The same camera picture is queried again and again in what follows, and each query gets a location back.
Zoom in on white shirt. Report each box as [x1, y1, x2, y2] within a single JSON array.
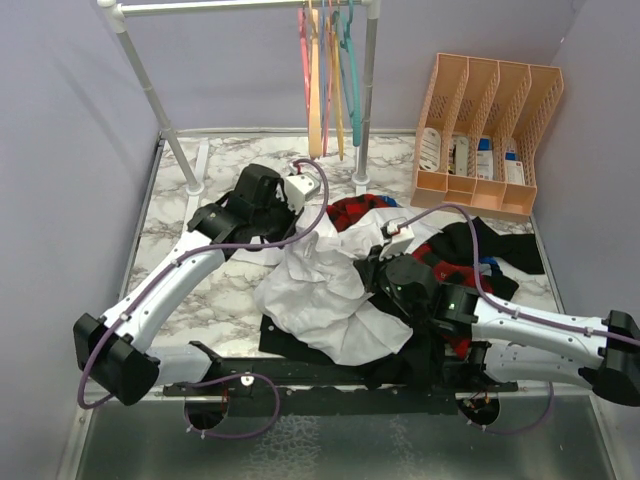
[[233, 206, 417, 366]]

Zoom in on pink hanger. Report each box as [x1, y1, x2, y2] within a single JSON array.
[[298, 4, 332, 158]]

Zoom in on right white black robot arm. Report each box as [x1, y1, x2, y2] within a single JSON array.
[[353, 250, 639, 407]]

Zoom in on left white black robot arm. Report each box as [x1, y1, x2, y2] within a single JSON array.
[[73, 164, 321, 406]]

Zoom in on red black plaid shirt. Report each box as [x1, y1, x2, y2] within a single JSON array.
[[325, 193, 494, 361]]

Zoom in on cream orange hanger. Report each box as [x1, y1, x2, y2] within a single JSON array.
[[307, 1, 322, 159]]

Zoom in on teal hanger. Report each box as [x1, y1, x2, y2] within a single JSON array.
[[331, 0, 362, 147]]

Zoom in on yellow hanger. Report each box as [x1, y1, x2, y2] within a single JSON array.
[[328, 2, 345, 161]]

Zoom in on black garment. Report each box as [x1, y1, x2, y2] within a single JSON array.
[[254, 284, 446, 389], [432, 217, 545, 300]]

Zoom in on white remote in organizer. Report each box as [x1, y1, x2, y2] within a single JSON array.
[[419, 127, 442, 172]]

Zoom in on peach plastic file organizer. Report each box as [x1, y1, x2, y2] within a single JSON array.
[[410, 53, 564, 222]]

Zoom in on white blue red box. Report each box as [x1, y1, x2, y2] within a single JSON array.
[[505, 138, 525, 185]]

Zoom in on white metal clothes rack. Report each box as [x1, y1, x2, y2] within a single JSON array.
[[97, 1, 381, 205]]

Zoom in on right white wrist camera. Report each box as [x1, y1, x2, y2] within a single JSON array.
[[379, 218, 415, 259]]

